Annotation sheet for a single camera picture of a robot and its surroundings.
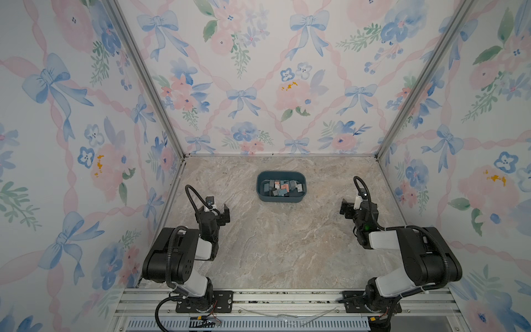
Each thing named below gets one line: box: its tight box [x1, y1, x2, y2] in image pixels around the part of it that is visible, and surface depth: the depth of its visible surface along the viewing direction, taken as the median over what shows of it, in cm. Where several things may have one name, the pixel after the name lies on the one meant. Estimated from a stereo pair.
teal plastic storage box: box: [255, 170, 307, 204], surface depth 105 cm
